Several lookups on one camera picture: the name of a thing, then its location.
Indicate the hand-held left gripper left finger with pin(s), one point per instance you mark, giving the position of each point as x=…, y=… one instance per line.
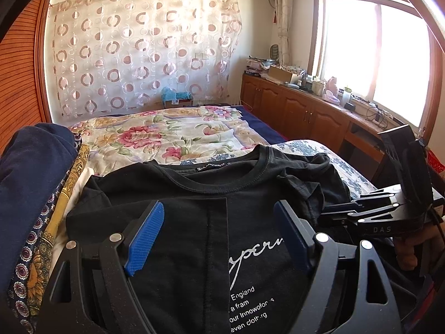
x=146, y=236

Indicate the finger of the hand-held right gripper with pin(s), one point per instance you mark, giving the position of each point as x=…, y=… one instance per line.
x=379, y=198
x=347, y=217

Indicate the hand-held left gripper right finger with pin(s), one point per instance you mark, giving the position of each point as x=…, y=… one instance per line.
x=292, y=236

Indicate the black printed t-shirt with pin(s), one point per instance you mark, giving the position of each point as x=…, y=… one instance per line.
x=194, y=215

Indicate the person's right hand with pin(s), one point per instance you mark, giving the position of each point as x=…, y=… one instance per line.
x=406, y=254

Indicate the red plastic item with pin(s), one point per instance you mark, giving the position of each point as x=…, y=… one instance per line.
x=437, y=161

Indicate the blue floral blanket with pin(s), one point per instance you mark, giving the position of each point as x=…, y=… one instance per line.
x=354, y=177

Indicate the white cloth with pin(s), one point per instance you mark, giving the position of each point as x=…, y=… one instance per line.
x=81, y=181

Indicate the small black box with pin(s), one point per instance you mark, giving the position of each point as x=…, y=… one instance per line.
x=349, y=106

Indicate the pink floral bedsheet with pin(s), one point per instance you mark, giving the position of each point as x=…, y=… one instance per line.
x=146, y=135

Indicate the clear jar green lid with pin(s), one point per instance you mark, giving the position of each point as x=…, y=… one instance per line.
x=347, y=94

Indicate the gold navy patterned cloth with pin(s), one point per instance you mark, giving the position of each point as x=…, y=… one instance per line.
x=38, y=250

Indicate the navy blue mattress sheet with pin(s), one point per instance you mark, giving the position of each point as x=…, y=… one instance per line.
x=264, y=128

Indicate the pink soft toy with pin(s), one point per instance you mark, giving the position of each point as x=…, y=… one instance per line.
x=332, y=88

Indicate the wooden cabinet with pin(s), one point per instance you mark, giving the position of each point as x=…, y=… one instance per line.
x=295, y=108

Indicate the white jar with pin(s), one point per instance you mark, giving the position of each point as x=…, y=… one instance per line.
x=317, y=87

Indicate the navy blue cloth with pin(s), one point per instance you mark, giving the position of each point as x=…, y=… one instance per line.
x=27, y=181

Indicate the wooden nightstand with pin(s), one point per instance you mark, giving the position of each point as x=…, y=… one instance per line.
x=182, y=103

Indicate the wooden framed window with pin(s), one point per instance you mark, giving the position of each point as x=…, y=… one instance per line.
x=351, y=41

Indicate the cardboard box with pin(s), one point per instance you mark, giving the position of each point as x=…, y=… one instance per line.
x=278, y=73

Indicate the stack of books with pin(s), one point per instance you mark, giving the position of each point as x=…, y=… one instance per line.
x=255, y=66

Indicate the dark round hand fan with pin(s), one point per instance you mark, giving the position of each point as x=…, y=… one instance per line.
x=275, y=52

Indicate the circle-patterned sheer curtain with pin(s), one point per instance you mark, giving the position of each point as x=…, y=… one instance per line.
x=139, y=41

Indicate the beige window curtain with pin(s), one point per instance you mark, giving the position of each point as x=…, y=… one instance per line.
x=285, y=17

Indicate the wooden slatted wardrobe door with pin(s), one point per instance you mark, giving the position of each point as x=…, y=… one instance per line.
x=21, y=59

